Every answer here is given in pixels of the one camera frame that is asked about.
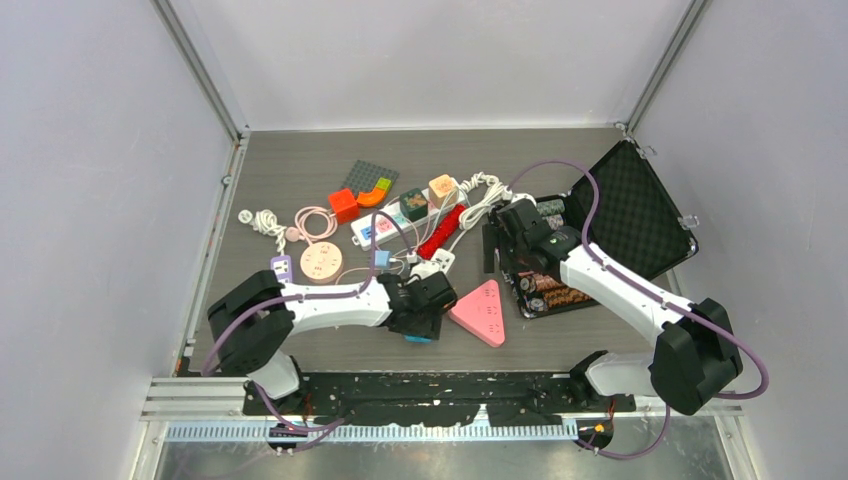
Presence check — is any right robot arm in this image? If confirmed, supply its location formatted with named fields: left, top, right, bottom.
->
left=484, top=199, right=742, bottom=415

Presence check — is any white multicolour power strip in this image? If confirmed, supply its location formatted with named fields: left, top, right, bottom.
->
left=350, top=188, right=468, bottom=251

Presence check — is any pink coiled cord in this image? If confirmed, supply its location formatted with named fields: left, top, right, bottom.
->
left=286, top=205, right=339, bottom=245

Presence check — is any blue plug adapter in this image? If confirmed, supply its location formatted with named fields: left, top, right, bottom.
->
left=404, top=335, right=433, bottom=344

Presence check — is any white cord bundle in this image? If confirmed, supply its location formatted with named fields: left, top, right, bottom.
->
left=237, top=208, right=299, bottom=256

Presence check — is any beige cube adapter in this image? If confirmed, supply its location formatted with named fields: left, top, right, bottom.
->
left=428, top=174, right=456, bottom=208

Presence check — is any black poker chip case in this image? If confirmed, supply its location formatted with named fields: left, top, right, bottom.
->
left=495, top=140, right=699, bottom=319

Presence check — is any purple power strip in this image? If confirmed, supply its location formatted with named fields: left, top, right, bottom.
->
left=269, top=255, right=294, bottom=284

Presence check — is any small white power strip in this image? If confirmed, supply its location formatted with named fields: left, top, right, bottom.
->
left=411, top=248, right=456, bottom=279

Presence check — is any light blue charger plug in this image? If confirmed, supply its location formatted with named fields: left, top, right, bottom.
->
left=373, top=250, right=402, bottom=270

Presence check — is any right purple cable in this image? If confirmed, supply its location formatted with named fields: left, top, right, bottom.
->
left=506, top=158, right=772, bottom=462

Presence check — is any pink round socket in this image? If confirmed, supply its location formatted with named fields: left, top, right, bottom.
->
left=299, top=241, right=344, bottom=285

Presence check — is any grey building baseplate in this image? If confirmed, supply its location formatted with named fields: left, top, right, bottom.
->
left=341, top=160, right=399, bottom=195

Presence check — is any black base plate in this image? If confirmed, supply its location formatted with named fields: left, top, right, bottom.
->
left=282, top=372, right=636, bottom=427

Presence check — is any orange curved block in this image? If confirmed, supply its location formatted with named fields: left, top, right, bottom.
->
left=356, top=177, right=392, bottom=208

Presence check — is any dark green cube adapter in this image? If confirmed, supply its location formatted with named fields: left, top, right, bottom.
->
left=398, top=188, right=429, bottom=223

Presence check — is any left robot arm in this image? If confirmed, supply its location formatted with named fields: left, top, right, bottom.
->
left=201, top=270, right=458, bottom=414

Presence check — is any red cube adapter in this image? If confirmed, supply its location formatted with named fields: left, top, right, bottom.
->
left=328, top=188, right=360, bottom=225

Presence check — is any white bundled cord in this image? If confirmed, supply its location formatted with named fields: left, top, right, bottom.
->
left=457, top=173, right=515, bottom=232

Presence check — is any red glitter microphone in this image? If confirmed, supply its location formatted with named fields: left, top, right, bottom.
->
left=417, top=204, right=467, bottom=260

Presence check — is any pink triangular socket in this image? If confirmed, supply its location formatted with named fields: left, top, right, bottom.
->
left=448, top=279, right=505, bottom=348

